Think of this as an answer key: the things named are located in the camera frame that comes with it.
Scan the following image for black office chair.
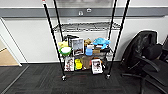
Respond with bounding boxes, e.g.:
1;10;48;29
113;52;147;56
119;29;168;94

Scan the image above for small yellow toy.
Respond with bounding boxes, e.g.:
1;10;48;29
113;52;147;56
74;58;83;71

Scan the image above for black bag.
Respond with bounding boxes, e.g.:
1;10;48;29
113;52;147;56
63;34;80;43

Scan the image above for blue cloth bag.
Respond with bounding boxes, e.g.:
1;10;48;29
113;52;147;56
92;36;111;50

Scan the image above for white door frame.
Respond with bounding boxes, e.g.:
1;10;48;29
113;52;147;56
0;17;28;65

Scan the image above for small tan item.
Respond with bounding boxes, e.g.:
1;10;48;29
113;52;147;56
83;38;93;47

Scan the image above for long grey wall band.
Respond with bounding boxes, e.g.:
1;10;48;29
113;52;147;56
0;6;168;19

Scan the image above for small brown box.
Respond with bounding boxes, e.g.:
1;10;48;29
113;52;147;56
92;48;105;56

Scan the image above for black wire shelf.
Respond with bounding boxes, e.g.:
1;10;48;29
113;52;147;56
41;0;132;82

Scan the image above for white box with red print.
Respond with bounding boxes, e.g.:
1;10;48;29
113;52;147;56
90;58;104;75

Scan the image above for tall brown box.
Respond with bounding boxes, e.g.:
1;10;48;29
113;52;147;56
81;55;93;70

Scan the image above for blue bottle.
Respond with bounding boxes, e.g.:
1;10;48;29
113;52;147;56
85;44;94;57

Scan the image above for white wall outlet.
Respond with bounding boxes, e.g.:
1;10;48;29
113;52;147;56
85;7;93;13
77;10;84;17

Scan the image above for red and white box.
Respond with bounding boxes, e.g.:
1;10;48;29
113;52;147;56
63;56;76;73

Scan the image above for grey framed book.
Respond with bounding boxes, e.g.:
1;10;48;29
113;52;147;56
70;37;85;57

